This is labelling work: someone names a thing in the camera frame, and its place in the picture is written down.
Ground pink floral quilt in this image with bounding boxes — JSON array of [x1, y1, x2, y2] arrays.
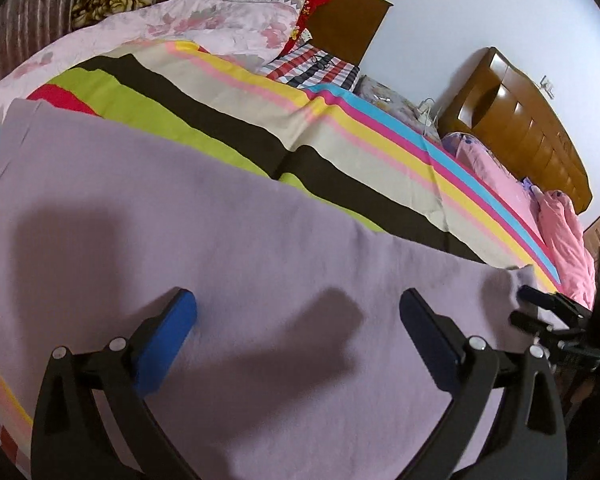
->
[[0, 0, 301, 133]]

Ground pink crumpled quilt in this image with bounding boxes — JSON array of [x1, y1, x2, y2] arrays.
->
[[530, 187, 597, 311]]

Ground white power strip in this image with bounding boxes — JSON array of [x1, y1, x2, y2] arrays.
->
[[416, 99, 438, 133]]

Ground floral striped curtain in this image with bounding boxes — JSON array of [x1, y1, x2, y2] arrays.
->
[[0, 0, 118, 96]]

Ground plaid bed sheet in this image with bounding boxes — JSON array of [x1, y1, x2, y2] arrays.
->
[[257, 44, 361, 92]]

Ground glossy brown wooden headboard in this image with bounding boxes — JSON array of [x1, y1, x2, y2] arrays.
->
[[437, 46, 594, 215]]

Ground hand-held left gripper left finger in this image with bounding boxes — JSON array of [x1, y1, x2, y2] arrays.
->
[[30, 287, 198, 480]]

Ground tiger print blanket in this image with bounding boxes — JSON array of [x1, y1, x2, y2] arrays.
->
[[71, 0, 155, 30]]

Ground pink bed sheet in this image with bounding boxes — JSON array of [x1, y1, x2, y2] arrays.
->
[[442, 132, 596, 306]]

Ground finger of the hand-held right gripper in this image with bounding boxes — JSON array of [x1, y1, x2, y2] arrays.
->
[[509, 310, 573, 338], [519, 285, 593, 323]]

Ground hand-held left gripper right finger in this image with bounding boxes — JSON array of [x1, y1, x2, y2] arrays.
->
[[399, 288, 568, 480]]

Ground purple pants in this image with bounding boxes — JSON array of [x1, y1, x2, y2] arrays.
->
[[0, 98, 537, 480]]

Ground dark wooden headboard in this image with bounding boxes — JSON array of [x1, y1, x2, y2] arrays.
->
[[156, 0, 395, 67]]

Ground red floral pillow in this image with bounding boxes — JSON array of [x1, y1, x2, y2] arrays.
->
[[227, 0, 340, 58]]

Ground colourful striped bed sheet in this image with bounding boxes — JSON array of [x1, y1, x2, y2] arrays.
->
[[0, 40, 563, 466]]

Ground nightstand with floral cover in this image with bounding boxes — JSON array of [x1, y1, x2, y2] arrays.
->
[[354, 75, 443, 142]]

